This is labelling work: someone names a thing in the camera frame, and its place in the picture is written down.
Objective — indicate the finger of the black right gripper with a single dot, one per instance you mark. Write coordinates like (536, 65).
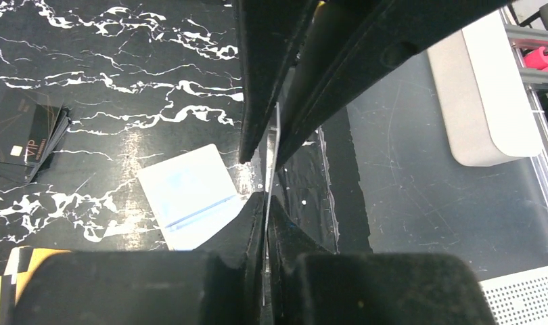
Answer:
(269, 35)
(354, 44)

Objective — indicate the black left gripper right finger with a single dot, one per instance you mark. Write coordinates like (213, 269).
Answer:
(288, 244)

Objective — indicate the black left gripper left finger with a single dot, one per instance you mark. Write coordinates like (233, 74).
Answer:
(233, 281)

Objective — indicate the tan card holder with sleeves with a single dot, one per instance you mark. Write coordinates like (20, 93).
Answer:
(192, 197)

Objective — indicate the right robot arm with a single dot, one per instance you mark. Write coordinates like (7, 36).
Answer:
(484, 104)

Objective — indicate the gold card stack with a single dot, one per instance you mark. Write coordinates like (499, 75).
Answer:
(22, 263)

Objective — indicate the front aluminium rail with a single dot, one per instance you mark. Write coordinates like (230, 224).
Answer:
(524, 39)

